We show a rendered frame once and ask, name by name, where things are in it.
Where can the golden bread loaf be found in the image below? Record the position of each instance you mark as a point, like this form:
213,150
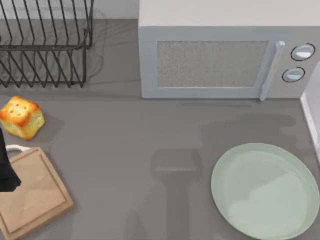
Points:
22,117

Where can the microwave oven door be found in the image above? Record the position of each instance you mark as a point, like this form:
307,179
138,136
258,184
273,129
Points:
150,62

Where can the wooden cutting board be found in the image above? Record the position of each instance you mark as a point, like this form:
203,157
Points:
37,190

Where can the small microwave knob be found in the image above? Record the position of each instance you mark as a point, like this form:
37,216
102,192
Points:
293,74

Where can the pale green plate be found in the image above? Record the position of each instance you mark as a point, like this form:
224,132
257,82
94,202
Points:
265,192

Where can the large microwave knob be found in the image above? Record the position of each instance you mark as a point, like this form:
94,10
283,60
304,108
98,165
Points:
302,51

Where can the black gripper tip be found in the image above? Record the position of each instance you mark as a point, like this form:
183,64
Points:
6,172

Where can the pale microwave oven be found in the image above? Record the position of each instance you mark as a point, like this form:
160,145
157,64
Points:
225,15

